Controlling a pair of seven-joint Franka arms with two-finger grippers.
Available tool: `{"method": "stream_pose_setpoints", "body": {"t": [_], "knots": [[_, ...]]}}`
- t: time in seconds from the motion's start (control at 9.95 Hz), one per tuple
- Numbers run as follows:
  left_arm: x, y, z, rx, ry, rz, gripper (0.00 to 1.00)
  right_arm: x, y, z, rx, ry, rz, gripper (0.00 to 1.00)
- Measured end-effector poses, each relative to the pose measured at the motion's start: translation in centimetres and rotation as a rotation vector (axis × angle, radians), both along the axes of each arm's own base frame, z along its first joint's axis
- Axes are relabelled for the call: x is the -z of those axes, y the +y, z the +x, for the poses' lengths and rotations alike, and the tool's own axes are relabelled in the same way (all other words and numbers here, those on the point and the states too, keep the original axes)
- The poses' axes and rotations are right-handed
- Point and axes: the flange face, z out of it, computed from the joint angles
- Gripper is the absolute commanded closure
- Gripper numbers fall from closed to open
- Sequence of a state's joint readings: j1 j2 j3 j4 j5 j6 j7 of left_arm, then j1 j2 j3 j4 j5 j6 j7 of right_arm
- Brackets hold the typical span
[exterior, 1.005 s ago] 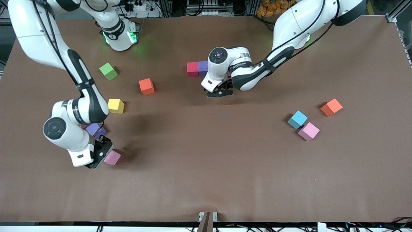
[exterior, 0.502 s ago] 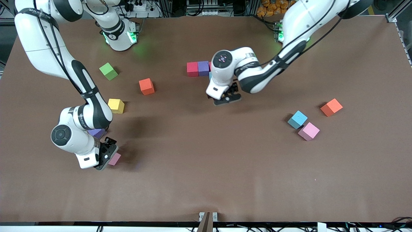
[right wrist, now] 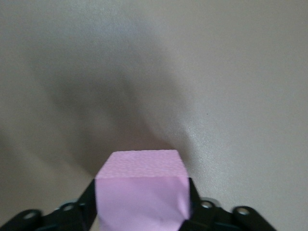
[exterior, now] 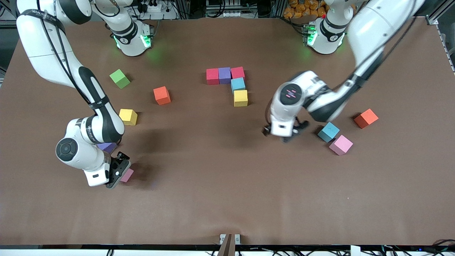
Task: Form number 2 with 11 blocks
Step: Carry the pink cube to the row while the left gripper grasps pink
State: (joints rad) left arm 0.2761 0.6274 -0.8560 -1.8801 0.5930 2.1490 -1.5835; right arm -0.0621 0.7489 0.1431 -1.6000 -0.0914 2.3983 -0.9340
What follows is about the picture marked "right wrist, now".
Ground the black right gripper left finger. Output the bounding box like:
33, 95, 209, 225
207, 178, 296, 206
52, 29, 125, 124
0, 179, 97, 231

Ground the pink foam cube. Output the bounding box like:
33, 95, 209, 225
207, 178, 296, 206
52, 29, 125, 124
94, 149, 189, 231

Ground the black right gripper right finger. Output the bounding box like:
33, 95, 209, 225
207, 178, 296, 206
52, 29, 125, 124
178, 177, 277, 231

